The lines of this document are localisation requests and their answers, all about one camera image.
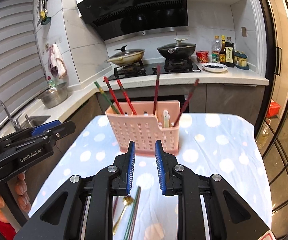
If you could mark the pink perforated utensil basket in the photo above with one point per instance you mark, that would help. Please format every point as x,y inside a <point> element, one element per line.
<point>144,130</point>

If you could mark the yellow cap sauce bottle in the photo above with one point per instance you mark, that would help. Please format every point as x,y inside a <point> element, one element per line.
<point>223,52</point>

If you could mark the glass wok lid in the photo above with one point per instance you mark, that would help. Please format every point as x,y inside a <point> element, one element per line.
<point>176,45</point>

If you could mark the steel soap dispenser pump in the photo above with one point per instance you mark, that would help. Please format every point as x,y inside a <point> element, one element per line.
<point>27,120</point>

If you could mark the cream hanging cloth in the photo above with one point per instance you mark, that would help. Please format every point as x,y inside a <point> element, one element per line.
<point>60,62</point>

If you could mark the gold flower spoon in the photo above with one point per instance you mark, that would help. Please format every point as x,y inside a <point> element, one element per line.
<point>127,201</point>

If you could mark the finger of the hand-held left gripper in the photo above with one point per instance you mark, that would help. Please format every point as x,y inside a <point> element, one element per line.
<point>63,128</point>
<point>46,127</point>

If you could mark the small seasoning jars set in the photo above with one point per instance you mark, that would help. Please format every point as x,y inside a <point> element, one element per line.
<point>241,60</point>

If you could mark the purple hanging cloth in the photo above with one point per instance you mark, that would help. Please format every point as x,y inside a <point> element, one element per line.
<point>51,62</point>

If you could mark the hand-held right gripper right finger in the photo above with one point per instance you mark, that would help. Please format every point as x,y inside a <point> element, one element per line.
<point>159,167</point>

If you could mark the green slotted ladle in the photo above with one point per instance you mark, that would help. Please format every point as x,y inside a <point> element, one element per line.
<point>45,21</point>

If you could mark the beige frying pan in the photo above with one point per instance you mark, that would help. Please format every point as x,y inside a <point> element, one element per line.
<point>129,60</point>

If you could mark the steel kitchen faucet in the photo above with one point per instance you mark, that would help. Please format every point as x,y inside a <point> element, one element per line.
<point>5,110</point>

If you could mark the green dish soap bottle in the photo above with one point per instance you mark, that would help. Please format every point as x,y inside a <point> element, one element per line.
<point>51,83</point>

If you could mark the red instant noodle cup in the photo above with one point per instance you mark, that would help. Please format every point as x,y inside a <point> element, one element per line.
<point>202,57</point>

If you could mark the steel wash basin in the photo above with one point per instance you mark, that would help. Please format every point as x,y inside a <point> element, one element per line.
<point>52,97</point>

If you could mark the glass sliding door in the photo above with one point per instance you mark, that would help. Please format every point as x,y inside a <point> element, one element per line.
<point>279,80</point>

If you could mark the red chopstick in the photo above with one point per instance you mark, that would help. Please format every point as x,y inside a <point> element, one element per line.
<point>125,95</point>
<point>111,92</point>

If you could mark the black wok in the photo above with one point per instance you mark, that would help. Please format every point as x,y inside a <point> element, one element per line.
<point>176,53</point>

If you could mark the white oval plate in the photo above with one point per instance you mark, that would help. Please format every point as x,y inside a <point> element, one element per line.
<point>214,67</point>

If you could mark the steel kitchen sink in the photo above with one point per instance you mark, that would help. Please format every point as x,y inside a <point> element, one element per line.
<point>37,120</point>

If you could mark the dark purple chopstick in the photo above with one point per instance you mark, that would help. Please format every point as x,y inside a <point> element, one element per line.
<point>114,206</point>

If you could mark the black range hood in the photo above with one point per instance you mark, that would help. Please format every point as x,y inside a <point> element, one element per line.
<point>134,10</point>

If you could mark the white window blinds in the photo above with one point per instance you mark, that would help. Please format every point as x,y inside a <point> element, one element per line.
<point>11,42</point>

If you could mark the grey wall switch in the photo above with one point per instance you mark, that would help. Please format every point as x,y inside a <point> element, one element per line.
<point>244,31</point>

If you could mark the clear plastic bottle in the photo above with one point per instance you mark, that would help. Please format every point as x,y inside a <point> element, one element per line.
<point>216,46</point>

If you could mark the blue polka dot tablecloth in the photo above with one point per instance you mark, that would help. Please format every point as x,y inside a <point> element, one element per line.
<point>209,155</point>

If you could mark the green chopstick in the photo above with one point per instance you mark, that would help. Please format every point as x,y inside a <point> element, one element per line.
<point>129,221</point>
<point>103,93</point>

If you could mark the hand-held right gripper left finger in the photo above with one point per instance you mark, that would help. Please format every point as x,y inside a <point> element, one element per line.
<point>131,167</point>

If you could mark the glass pan lid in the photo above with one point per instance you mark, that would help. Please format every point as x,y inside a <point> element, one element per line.
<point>126,53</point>

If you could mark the person's left hand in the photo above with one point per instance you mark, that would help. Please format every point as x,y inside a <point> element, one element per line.
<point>23,192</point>

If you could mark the black gas stove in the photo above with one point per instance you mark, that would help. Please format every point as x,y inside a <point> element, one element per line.
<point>154,70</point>

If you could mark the dark soy sauce bottle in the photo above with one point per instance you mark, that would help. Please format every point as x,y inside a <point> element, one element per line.
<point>229,53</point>

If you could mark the dark maroon chopstick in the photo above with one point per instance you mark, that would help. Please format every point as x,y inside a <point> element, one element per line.
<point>189,97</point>
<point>157,87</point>

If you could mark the dark brown chopstick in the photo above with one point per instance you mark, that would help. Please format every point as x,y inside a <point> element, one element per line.
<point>135,212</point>

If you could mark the red bag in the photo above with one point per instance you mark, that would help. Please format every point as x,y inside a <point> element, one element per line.
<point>273,108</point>

